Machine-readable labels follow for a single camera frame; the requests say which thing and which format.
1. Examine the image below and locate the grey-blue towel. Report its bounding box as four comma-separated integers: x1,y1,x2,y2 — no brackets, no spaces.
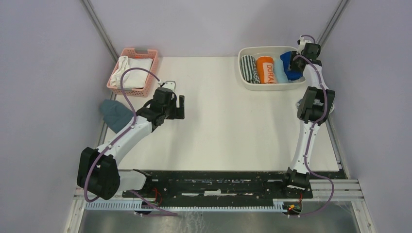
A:
99,99,133,133

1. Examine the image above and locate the white plastic tub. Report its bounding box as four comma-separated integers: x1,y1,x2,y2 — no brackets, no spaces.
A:
238,46,306,91

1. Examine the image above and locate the white crumpled cloth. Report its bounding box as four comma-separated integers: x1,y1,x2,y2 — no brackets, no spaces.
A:
109,56,131,86

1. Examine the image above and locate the pink plastic basket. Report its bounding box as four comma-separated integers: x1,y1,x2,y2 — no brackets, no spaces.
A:
106,48,159,97

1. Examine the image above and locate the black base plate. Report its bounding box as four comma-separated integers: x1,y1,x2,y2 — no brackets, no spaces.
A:
122,169,313,208

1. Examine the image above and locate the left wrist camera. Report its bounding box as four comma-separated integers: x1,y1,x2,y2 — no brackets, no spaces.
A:
161,81,176,92

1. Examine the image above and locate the striped rolled towel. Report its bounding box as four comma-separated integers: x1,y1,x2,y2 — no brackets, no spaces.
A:
240,55,260,84

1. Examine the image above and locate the light blue towel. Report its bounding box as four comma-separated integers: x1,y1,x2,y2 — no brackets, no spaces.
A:
274,59,289,83

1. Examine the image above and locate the dark blue towel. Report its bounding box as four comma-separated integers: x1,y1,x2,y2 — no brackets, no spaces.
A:
280,51,303,81

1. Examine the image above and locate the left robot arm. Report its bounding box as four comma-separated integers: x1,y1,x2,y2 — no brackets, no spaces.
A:
77,81,185,200

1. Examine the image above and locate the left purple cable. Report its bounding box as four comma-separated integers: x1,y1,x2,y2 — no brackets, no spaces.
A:
84,67,162,216

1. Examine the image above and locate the white folded towel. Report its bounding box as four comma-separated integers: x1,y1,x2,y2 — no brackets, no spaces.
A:
123,58,153,89

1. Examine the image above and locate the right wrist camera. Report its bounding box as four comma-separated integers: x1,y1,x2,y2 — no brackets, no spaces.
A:
297,34,316,50

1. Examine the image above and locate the orange rolled towel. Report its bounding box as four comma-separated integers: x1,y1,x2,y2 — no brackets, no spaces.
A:
256,56,278,84

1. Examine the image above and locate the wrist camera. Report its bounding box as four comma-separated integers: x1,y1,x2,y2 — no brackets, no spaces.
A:
161,81,176,92
297,34,316,50

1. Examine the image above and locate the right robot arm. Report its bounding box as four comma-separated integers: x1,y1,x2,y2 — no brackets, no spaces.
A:
280,38,335,198

